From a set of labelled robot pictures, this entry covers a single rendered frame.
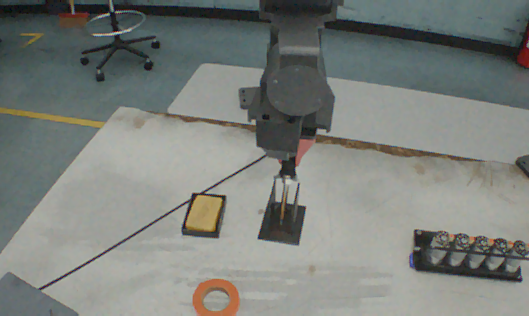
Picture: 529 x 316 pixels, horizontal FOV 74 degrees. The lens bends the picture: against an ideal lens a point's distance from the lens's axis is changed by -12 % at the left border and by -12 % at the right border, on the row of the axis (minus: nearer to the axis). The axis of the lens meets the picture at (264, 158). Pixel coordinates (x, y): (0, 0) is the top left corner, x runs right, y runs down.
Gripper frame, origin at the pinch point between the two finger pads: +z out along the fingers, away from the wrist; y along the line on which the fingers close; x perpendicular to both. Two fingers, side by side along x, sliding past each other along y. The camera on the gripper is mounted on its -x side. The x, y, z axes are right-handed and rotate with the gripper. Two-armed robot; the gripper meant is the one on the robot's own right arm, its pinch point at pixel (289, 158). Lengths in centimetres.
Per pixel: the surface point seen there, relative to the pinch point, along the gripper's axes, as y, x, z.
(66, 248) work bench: -30.0, -16.6, 9.0
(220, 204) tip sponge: -9.5, -3.8, 7.9
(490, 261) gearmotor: 29.5, -8.7, 5.5
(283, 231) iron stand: 0.5, -6.0, 8.8
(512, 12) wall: 128, 249, 57
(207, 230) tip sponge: -10.0, -8.7, 8.1
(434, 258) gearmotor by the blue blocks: 21.5, -9.0, 6.0
